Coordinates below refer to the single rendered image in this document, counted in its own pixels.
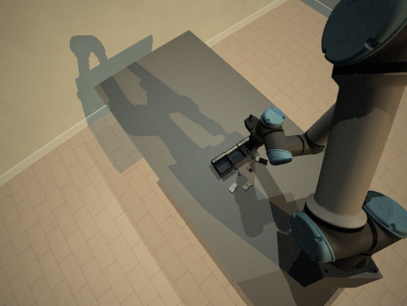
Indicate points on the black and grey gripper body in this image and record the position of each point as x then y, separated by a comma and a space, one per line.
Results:
254, 139

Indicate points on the black rack of three bins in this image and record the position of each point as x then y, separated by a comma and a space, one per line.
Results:
231, 157

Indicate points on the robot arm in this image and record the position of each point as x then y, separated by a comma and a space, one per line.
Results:
343, 222

